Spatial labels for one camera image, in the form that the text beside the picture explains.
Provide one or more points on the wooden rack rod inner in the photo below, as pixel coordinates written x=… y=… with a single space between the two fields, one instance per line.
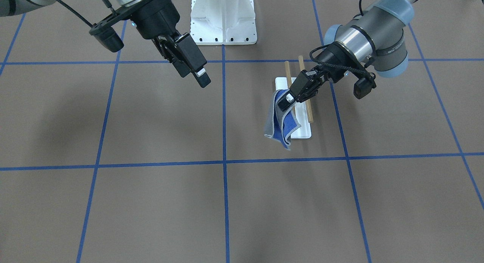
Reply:
x=307 y=102

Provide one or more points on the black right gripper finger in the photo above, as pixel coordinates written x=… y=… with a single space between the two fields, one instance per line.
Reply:
x=167 y=49
x=194 y=59

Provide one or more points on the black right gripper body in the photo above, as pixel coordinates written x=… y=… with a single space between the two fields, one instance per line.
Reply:
x=157 y=21

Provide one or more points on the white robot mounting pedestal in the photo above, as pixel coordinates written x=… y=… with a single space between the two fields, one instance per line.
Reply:
x=223 y=22

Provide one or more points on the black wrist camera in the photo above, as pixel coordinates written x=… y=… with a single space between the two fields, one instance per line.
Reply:
x=105 y=34
x=363 y=87

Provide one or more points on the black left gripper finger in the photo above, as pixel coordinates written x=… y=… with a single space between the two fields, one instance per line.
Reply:
x=287 y=100
x=308 y=82

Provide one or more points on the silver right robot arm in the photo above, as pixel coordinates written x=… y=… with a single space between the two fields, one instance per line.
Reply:
x=17 y=7

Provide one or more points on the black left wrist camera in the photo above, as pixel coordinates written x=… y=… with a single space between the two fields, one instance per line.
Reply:
x=363 y=87

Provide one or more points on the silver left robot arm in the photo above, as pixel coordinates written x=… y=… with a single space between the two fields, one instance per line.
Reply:
x=371 y=44

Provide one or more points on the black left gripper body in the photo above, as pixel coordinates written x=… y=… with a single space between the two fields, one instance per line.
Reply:
x=337 y=61

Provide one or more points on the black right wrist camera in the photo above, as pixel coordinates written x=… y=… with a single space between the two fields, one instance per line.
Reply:
x=105 y=34

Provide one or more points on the wooden rack rod outer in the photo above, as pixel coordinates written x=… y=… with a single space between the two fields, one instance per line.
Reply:
x=288 y=74

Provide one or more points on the white towel rack base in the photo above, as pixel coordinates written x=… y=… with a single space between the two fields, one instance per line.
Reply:
x=300 y=112

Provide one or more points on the wooden rack rod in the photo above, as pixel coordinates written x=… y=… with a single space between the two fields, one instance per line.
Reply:
x=307 y=102
x=288 y=74

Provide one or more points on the grey and blue towel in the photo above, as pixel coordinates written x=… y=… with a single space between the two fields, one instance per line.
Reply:
x=281 y=121

